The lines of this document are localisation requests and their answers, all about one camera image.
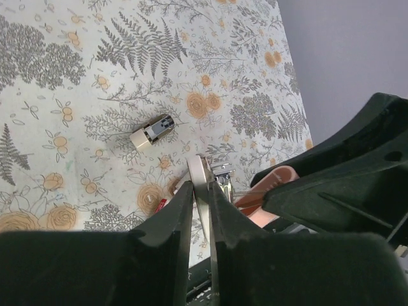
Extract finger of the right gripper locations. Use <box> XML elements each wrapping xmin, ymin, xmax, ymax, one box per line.
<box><xmin>263</xmin><ymin>93</ymin><xmax>407</xmax><ymax>245</ymax></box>

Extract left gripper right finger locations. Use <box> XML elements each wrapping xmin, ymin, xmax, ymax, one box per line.
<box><xmin>208</xmin><ymin>183</ymin><xmax>407</xmax><ymax>305</ymax></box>

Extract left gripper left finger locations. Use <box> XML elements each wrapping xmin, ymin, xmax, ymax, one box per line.
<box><xmin>1</xmin><ymin>181</ymin><xmax>193</xmax><ymax>305</ymax></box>

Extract white red staple box sleeve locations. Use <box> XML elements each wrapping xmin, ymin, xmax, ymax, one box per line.
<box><xmin>154</xmin><ymin>198</ymin><xmax>168</xmax><ymax>214</ymax></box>

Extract beige stapler magazine part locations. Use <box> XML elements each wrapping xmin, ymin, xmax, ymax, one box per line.
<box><xmin>129</xmin><ymin>114</ymin><xmax>175</xmax><ymax>152</ymax></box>

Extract floral table mat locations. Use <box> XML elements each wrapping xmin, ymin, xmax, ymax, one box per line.
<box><xmin>0</xmin><ymin>0</ymin><xmax>315</xmax><ymax>275</ymax></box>

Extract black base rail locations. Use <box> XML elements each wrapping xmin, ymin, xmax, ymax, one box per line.
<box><xmin>186</xmin><ymin>258</ymin><xmax>219</xmax><ymax>306</ymax></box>

